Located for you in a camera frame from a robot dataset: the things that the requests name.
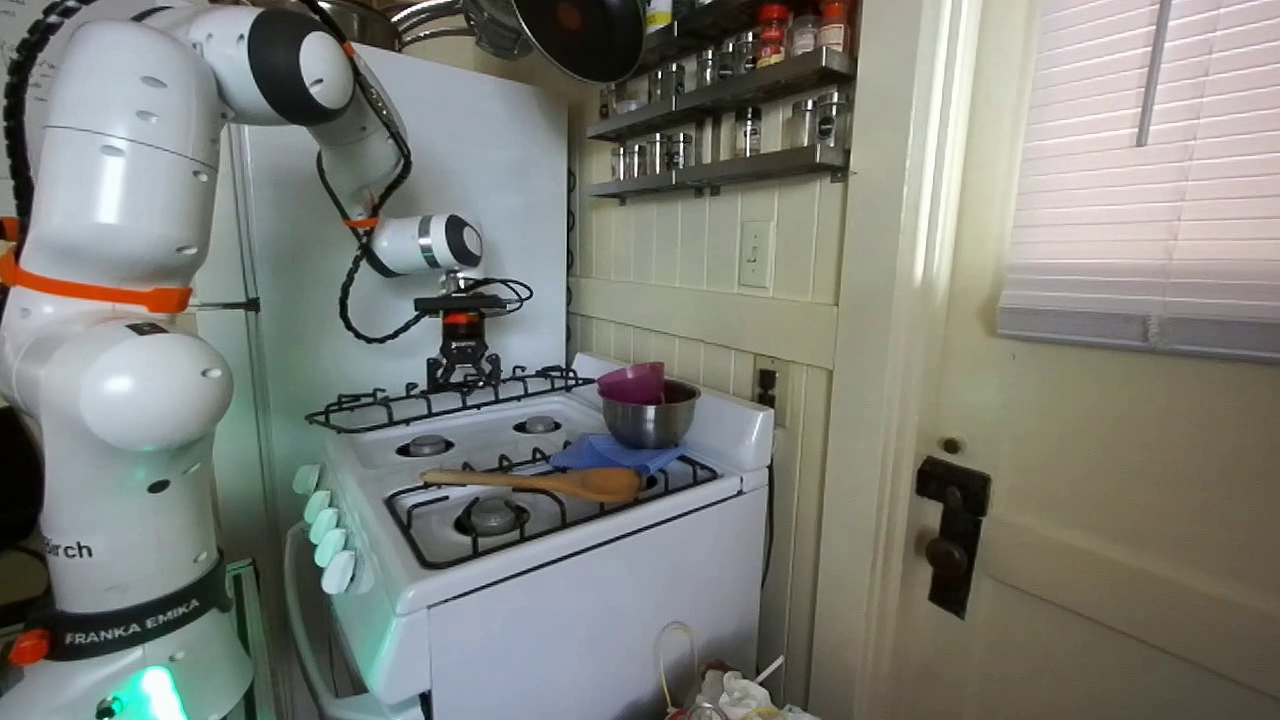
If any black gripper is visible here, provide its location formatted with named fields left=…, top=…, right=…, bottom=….
left=424, top=308, right=510, bottom=394

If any black stove grating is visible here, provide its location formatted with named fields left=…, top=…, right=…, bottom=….
left=299, top=362, right=598, bottom=435
left=380, top=448, right=724, bottom=578

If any purple plastic cup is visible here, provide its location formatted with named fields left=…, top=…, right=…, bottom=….
left=591, top=362, right=674, bottom=410

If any wooden spoon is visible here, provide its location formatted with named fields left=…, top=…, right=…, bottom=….
left=419, top=466, right=649, bottom=513

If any steel mixing bowl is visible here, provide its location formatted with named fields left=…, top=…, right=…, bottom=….
left=598, top=375, right=704, bottom=451

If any white refrigerator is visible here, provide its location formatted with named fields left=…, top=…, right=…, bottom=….
left=172, top=46, right=578, bottom=720

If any white gas stove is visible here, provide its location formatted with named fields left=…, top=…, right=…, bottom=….
left=279, top=349, right=780, bottom=720

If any dark spice shelf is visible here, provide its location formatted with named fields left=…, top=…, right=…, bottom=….
left=583, top=50, right=856, bottom=146
left=583, top=139, right=851, bottom=210

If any hanging steel pot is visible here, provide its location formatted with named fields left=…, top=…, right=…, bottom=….
left=331, top=0, right=528, bottom=59

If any black frying pan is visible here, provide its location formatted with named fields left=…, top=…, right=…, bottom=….
left=506, top=0, right=651, bottom=83

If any red lid spice jar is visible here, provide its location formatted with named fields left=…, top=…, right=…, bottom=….
left=811, top=0, right=856, bottom=59
left=754, top=0, right=793, bottom=73

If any black door lock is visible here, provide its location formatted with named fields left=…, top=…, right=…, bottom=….
left=913, top=451, right=995, bottom=620

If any cream panel door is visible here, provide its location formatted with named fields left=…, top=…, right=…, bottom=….
left=916, top=0, right=1280, bottom=720

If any white window blind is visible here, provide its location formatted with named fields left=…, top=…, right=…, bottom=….
left=994, top=0, right=1280, bottom=363

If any blind wand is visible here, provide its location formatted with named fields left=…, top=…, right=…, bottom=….
left=1131, top=0, right=1175, bottom=154

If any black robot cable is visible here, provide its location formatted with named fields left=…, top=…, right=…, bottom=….
left=312, top=51, right=466, bottom=349

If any white oven door handle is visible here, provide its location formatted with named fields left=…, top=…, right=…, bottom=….
left=275, top=521, right=392, bottom=720

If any white wall switch plate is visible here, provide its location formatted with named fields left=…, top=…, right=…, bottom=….
left=738, top=211, right=776, bottom=296

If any thin yellow cord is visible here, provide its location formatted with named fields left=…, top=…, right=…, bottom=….
left=649, top=618, right=704, bottom=720

